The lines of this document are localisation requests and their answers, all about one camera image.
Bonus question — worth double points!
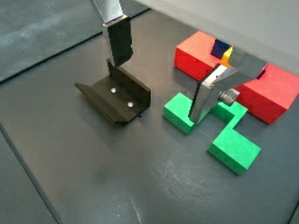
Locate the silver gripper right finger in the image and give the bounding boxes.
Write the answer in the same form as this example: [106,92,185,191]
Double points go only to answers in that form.
[188,64,252,123]

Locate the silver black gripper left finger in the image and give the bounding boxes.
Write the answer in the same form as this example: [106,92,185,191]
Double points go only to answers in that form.
[89,0,133,67]

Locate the green stepped block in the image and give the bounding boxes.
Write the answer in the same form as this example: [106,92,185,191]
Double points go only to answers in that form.
[162,93,260,175]

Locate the red base board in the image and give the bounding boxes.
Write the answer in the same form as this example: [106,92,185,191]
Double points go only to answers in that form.
[173,31,299,124]

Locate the black angle fixture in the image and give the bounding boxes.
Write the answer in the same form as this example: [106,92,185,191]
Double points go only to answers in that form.
[74,59,150,125]

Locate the yellow long bar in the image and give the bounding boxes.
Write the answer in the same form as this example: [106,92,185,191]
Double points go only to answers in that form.
[220,46,233,67]

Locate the dark blue block left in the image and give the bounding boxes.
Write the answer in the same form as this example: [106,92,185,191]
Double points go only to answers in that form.
[209,39,229,59]

